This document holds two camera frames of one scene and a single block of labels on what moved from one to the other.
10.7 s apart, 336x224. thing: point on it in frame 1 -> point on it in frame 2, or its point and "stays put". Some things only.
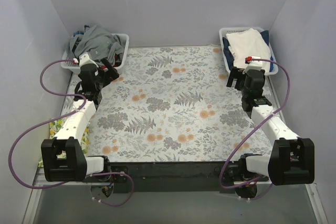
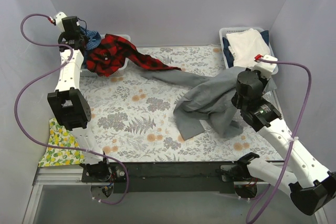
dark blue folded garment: [229, 56] stays put
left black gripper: [105, 71] -> [82, 40]
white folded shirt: [248, 43] stays put
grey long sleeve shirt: [96, 41] -> [208, 104]
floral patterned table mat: [172, 104] stays put
